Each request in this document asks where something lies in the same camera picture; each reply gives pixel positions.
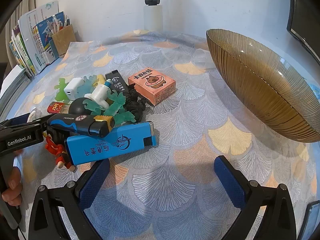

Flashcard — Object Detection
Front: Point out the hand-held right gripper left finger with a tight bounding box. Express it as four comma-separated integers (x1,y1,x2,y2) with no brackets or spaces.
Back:
29,158,112,240

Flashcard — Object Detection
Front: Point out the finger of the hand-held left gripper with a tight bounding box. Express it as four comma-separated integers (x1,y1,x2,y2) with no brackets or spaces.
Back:
24,114,54,131

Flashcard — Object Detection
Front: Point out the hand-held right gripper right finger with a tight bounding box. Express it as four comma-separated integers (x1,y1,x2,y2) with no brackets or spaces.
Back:
214,155,297,240

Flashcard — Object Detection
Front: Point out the red toy figure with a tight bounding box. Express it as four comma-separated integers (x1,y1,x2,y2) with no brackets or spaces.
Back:
45,133,76,173

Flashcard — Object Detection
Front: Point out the black and blue torch lighter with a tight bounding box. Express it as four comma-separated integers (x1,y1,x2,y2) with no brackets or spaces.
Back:
47,113,116,137

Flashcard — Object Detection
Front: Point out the large blue lighter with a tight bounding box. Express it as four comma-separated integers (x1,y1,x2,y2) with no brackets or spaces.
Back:
64,121,158,166

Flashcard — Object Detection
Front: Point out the teal green plastic leaf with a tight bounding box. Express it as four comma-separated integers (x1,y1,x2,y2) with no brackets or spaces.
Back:
82,90,137,126

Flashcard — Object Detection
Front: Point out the amber ribbed glass bowl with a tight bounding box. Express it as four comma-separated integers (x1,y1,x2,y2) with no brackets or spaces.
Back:
206,28,320,143

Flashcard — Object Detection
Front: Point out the person's left hand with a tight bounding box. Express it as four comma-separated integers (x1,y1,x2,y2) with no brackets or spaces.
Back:
1,166,23,207

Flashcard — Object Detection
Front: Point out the black ball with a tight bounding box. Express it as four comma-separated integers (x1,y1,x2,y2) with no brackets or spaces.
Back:
68,97,95,116

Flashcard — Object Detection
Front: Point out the white charger plug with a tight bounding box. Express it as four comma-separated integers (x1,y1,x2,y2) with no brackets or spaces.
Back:
63,77,86,101

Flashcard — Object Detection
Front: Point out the stack of papers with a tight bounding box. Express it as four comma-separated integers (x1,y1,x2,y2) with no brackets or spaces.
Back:
0,64,32,101

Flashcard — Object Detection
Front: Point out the pale teal plastic leaf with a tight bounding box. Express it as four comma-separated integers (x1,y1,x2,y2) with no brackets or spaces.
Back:
77,76,100,98

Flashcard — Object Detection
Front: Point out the white plastic toy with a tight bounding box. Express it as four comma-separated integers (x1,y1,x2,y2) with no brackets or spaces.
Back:
84,80,113,107

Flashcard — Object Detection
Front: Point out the fan-patterned tablecloth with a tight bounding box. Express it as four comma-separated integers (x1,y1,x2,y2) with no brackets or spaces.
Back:
5,29,318,240

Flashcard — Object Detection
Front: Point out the brown pen holder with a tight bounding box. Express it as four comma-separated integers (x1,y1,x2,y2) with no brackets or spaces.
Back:
51,24,77,59

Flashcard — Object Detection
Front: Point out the row of upright booklets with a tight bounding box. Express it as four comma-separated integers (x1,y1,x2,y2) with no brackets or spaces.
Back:
8,1,65,77

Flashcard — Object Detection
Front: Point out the blue object at edge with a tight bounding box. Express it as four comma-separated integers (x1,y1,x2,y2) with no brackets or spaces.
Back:
304,201,320,240

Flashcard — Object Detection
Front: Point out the orange capybara box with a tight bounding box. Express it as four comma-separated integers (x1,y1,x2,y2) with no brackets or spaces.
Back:
128,67,176,106

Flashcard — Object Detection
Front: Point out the white pole with black clamp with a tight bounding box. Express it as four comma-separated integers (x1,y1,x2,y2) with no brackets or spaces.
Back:
143,0,164,31

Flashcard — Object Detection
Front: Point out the black monitor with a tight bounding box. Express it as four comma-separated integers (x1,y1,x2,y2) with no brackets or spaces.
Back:
286,0,320,63

